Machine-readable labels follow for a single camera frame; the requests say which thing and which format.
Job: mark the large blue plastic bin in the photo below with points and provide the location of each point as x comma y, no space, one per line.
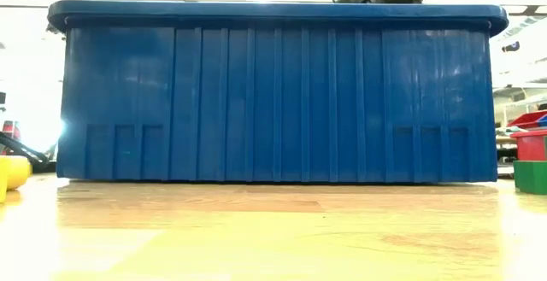
278,101

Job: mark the yellow foam block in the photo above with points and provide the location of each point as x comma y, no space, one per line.
3,178

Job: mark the green foam cube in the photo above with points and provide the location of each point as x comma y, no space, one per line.
532,177

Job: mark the black ceiling fixture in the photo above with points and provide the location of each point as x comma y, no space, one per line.
511,46

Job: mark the red background object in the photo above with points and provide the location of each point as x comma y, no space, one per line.
10,129

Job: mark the black slanted bar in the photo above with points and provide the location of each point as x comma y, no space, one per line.
21,150

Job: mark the red tilted tray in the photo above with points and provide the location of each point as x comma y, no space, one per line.
527,119

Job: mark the red plastic bin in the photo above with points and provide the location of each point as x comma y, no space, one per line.
532,146

